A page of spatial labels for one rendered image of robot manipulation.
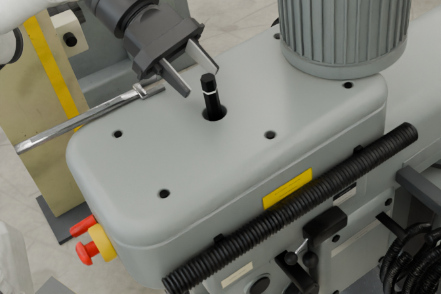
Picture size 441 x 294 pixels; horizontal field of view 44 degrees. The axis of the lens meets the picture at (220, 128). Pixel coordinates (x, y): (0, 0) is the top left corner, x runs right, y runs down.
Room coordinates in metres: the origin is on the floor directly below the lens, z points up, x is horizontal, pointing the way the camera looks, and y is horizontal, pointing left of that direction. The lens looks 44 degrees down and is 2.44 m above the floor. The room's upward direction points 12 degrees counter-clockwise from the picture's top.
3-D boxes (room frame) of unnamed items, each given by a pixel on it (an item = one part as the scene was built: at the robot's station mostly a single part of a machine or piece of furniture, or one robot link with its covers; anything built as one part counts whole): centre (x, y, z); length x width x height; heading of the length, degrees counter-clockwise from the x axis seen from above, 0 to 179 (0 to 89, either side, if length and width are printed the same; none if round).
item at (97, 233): (0.50, 0.21, 1.76); 0.06 x 0.02 x 0.06; 25
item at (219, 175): (0.61, -0.01, 1.81); 0.47 x 0.26 x 0.16; 115
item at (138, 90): (0.65, 0.19, 1.89); 0.24 x 0.04 x 0.01; 112
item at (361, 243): (0.68, -0.17, 1.47); 0.24 x 0.19 x 0.26; 25
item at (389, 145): (0.48, -0.09, 1.79); 0.45 x 0.04 x 0.04; 115
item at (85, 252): (0.49, 0.23, 1.76); 0.04 x 0.03 x 0.04; 25
